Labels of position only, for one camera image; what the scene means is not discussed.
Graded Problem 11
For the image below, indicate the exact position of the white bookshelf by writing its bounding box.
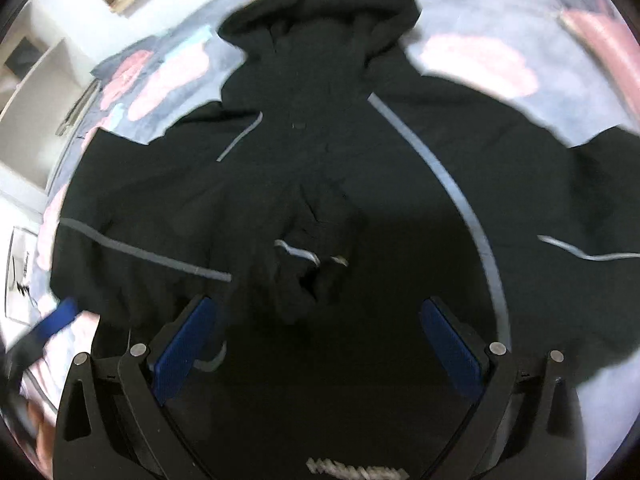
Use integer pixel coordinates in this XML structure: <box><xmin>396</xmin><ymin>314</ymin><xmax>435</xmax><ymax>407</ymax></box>
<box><xmin>1</xmin><ymin>0</ymin><xmax>91</xmax><ymax>198</ymax></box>

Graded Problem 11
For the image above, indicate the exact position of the black hooded jacket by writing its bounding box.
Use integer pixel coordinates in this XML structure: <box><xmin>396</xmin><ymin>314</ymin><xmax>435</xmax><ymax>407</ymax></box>
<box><xmin>51</xmin><ymin>0</ymin><xmax>639</xmax><ymax>479</ymax></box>

